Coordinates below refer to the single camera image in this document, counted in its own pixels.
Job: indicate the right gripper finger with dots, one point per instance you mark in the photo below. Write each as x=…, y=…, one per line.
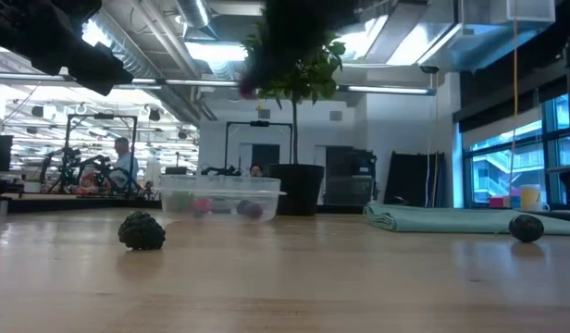
x=266, y=60

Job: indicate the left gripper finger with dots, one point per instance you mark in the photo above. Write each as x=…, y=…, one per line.
x=104, y=74

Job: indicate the dark red cherry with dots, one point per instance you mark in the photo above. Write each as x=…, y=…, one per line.
x=256, y=212

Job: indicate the black cherry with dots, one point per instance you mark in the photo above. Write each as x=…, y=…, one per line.
x=526, y=228

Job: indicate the background black robot arm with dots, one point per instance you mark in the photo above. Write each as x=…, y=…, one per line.
x=102, y=166
x=65, y=159

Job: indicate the clear plastic tupperware container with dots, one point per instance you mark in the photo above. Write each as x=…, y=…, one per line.
x=220, y=185

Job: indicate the person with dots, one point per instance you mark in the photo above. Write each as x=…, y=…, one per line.
x=125, y=162
x=256, y=170

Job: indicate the green plant in black pot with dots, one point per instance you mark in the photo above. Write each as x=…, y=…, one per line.
x=296, y=185

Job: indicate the white tub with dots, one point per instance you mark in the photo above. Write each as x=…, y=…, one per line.
x=33, y=186

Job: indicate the black cabinet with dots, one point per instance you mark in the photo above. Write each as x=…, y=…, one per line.
x=350, y=176

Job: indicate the black upright panel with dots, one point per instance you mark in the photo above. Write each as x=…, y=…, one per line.
x=412, y=180

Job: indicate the teal folded cloth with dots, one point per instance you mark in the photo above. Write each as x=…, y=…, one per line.
x=451, y=221

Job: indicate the red box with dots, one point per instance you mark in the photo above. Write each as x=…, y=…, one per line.
x=496, y=202

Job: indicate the yellow cup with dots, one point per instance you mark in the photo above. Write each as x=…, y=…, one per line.
x=530, y=196

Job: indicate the black desk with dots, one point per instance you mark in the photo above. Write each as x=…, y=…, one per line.
x=569, y=185

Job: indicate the black robot station frame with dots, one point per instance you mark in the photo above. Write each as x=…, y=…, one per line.
x=66, y=152
x=259, y=123

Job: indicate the black dome camera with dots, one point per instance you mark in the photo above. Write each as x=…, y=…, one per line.
x=429, y=69

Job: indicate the black aluminium table frame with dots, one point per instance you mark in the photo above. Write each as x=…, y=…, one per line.
x=81, y=204

